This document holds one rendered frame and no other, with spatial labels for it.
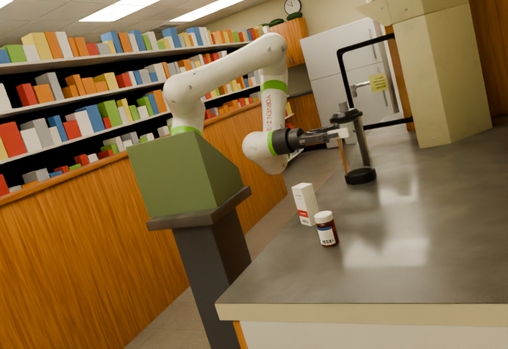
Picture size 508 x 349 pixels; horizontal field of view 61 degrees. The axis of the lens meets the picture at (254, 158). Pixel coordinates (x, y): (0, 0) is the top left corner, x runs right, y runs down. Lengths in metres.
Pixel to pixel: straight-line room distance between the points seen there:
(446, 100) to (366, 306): 1.07
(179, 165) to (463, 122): 1.07
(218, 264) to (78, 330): 1.27
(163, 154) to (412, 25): 1.02
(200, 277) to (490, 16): 1.57
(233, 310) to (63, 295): 1.89
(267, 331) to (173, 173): 0.92
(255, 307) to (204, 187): 0.82
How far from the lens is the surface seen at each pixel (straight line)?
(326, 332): 0.85
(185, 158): 1.64
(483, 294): 0.78
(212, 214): 1.59
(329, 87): 6.89
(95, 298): 2.87
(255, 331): 0.92
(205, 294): 1.86
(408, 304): 0.78
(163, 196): 1.75
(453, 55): 1.75
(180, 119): 1.77
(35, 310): 2.64
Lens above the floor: 1.34
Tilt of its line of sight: 9 degrees down
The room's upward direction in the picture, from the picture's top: 16 degrees counter-clockwise
